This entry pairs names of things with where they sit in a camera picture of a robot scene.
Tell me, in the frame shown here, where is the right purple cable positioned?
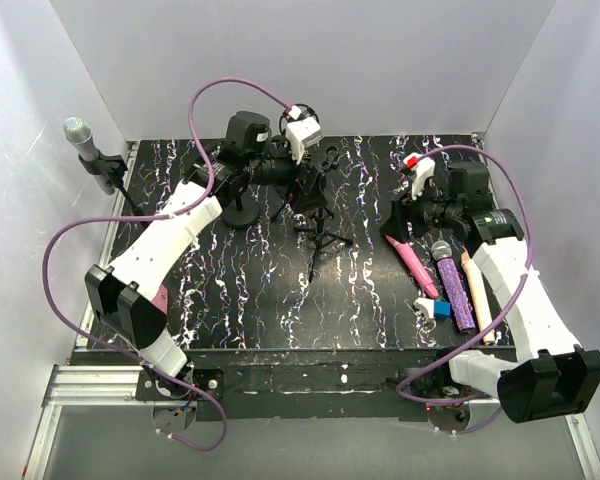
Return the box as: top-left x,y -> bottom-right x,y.
397,144 -> 537,434

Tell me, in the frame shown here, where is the black stand left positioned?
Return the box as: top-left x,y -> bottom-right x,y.
78,153 -> 144,216

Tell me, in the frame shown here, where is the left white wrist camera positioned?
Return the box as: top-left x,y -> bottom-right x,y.
284,104 -> 323,165

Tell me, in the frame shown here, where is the white and blue block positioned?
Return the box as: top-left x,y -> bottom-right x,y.
414,298 -> 452,319

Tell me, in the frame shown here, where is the black round-base desk stand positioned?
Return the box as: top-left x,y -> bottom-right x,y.
221,194 -> 261,230

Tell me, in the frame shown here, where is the black tripod stand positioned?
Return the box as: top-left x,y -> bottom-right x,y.
269,103 -> 339,221
293,145 -> 354,283

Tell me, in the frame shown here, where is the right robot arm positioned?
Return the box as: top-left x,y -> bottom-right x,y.
382,157 -> 600,423

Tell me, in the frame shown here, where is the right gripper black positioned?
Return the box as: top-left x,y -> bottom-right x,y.
378,176 -> 461,244

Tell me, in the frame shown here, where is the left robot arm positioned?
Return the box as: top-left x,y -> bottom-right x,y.
85,104 -> 328,400

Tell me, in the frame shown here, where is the beige peach microphone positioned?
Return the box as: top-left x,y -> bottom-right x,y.
461,251 -> 492,332

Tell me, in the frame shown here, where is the purple glitter microphone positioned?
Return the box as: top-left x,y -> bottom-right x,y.
431,240 -> 476,332

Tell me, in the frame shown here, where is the pink plastic block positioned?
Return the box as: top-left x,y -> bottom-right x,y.
152,284 -> 169,314

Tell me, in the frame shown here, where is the pink tall microphone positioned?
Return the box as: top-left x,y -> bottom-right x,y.
385,235 -> 439,299

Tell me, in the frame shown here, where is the silver grey microphone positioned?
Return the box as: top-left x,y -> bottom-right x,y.
63,117 -> 114,195

